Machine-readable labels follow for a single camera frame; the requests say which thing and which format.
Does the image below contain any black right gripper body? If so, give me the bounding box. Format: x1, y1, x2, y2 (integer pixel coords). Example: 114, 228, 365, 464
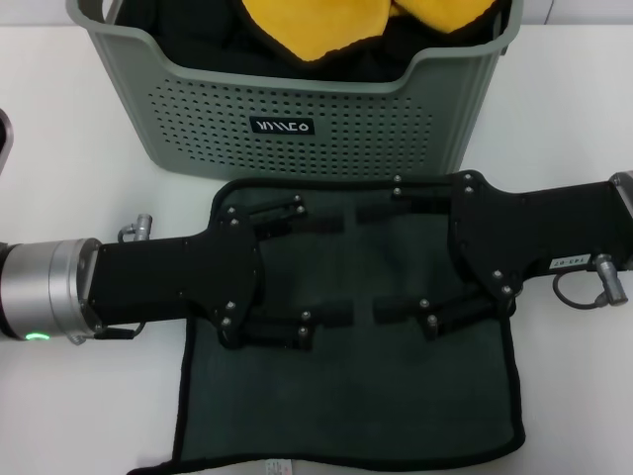
447, 169, 633, 309

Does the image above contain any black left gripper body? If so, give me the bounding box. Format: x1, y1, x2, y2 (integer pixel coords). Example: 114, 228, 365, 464
81, 207, 268, 350

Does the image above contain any dark green towel black edge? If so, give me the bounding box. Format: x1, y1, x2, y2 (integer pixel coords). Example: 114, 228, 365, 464
123, 172, 526, 475

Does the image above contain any left wrist grey elbow connector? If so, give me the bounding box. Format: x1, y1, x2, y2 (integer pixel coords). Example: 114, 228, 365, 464
117, 212, 155, 244

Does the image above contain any yellow towel with black edge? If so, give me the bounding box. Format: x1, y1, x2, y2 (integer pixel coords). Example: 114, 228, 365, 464
390, 0, 496, 35
240, 0, 393, 64

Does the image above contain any black cloth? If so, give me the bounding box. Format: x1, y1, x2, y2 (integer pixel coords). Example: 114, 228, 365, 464
116, 0, 513, 83

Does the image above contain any grey-green perforated plastic basket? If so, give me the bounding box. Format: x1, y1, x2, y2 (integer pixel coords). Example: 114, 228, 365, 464
65, 0, 525, 182

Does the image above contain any right wrist cable with connector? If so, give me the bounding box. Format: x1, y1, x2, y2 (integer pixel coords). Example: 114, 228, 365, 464
551, 252, 630, 307

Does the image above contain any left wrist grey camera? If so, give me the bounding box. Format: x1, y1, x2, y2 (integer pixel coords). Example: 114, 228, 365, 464
0, 108, 16, 174

